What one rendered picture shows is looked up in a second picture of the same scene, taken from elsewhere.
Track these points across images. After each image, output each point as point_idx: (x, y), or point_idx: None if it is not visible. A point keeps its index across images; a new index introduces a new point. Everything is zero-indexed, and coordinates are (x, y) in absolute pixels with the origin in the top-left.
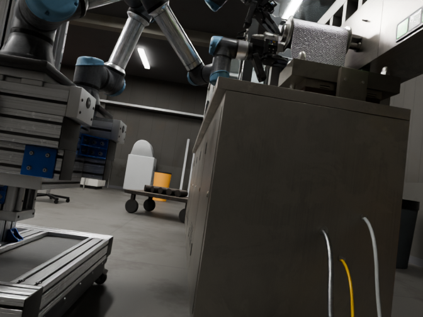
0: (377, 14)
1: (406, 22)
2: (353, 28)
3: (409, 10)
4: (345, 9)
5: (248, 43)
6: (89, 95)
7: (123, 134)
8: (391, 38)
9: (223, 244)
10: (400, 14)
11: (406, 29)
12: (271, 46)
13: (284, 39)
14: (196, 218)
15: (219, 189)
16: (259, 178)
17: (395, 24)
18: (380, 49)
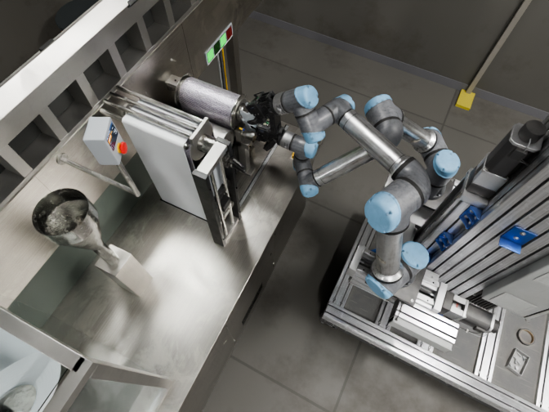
0: (182, 50)
1: (212, 51)
2: (153, 73)
3: (209, 42)
4: (118, 55)
5: (284, 131)
6: (388, 176)
7: (350, 261)
8: (202, 64)
9: None
10: (204, 46)
11: (213, 54)
12: (265, 123)
13: None
14: (276, 250)
15: None
16: None
17: (202, 54)
18: (195, 75)
